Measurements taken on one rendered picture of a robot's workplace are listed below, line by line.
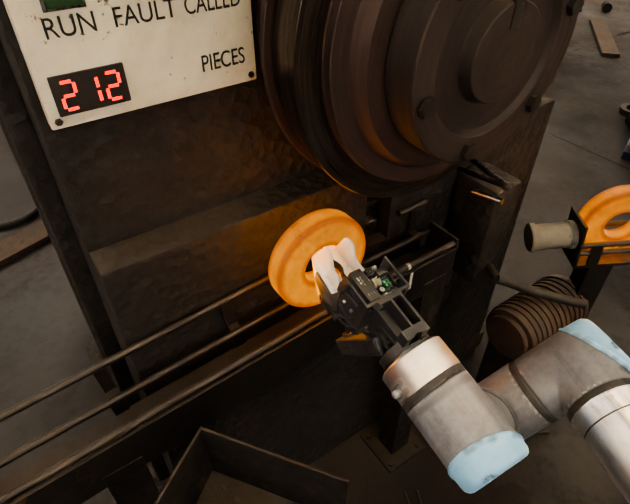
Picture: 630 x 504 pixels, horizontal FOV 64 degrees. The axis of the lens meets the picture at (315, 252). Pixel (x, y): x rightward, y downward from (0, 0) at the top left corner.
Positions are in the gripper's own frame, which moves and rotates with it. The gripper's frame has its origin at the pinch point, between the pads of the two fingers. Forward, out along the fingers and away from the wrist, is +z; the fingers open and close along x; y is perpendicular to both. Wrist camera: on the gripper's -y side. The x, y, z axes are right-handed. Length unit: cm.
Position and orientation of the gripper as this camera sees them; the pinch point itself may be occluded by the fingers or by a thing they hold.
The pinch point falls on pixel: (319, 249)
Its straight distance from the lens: 74.3
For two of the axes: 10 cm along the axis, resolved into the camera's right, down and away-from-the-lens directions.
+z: -5.4, -7.3, 4.2
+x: -8.3, 3.6, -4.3
